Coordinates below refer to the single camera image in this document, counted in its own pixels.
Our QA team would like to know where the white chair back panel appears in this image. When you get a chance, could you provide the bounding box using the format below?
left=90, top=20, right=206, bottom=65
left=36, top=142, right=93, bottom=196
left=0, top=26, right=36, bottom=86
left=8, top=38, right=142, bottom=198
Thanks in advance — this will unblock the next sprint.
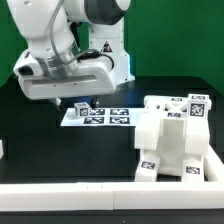
left=61, top=108, right=143, bottom=127

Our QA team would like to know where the black camera stand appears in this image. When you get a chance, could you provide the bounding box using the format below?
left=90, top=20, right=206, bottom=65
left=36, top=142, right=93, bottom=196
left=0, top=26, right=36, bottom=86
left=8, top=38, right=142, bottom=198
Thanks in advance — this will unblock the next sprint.
left=68, top=21, right=82, bottom=51

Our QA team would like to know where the white long chair side front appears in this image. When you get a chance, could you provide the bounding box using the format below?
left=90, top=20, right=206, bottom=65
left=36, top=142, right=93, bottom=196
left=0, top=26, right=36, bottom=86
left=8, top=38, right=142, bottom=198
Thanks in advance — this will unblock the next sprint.
left=134, top=95, right=210, bottom=155

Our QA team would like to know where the small white tagged block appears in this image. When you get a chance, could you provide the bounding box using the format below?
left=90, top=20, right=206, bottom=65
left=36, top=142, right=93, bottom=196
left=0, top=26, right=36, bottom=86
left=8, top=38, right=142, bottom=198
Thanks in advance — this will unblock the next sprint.
left=74, top=102, right=90, bottom=118

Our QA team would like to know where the white part at left edge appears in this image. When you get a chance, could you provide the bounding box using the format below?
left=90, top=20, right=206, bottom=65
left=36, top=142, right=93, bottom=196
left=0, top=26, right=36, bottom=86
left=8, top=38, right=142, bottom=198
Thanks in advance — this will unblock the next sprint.
left=0, top=140, right=4, bottom=160

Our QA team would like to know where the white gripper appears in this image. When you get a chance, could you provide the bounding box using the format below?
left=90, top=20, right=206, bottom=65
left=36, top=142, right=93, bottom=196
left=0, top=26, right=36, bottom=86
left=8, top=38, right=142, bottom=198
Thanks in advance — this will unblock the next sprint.
left=18, top=58, right=117, bottom=110

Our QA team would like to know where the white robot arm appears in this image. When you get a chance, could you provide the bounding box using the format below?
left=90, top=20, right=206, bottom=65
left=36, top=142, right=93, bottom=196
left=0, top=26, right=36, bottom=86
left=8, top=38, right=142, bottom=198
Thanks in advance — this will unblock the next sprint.
left=7, top=0, right=135, bottom=105

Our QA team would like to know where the white chair seat part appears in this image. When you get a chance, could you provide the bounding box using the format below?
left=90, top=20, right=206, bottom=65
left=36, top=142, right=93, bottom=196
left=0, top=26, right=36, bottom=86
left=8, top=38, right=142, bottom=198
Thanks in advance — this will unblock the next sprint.
left=134, top=101, right=210, bottom=182

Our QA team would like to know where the small white tagged cube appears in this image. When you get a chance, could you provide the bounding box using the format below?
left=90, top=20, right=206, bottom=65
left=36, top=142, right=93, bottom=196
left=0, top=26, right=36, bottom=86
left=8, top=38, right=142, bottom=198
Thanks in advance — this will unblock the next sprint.
left=187, top=94, right=212, bottom=119

